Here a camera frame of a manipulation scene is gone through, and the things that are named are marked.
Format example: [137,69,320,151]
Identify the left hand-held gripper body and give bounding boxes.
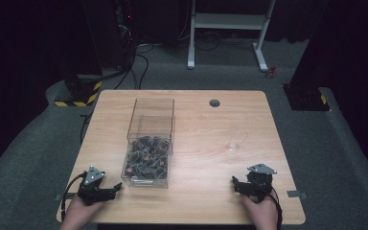
[77,165,116,206]

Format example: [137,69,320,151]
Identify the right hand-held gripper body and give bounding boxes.
[240,163,278,203]

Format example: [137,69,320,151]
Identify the clear plastic cup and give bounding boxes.
[227,128,249,151]

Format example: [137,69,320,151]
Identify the pile of dark small packets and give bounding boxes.
[123,135,171,180]

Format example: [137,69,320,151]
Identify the clear plastic box with lid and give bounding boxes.
[121,97,176,189]

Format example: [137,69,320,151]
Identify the person's left hand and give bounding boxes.
[57,195,105,230]

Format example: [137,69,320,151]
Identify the person's right hand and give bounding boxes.
[240,189,279,230]

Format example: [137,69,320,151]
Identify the black yellow striped stand base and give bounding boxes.
[54,74,104,108]

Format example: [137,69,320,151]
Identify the small red object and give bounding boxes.
[265,65,278,80]

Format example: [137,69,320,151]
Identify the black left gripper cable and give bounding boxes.
[60,172,88,222]

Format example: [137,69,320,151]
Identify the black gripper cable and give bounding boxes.
[60,172,88,222]
[269,187,284,230]

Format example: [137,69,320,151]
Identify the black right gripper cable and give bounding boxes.
[269,187,284,230]

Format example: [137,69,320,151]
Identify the black floor cables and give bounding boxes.
[80,42,156,145]

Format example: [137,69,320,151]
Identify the dark equipment rack with wires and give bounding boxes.
[113,0,138,70]

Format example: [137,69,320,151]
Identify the white metal stand frame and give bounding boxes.
[187,0,276,73]

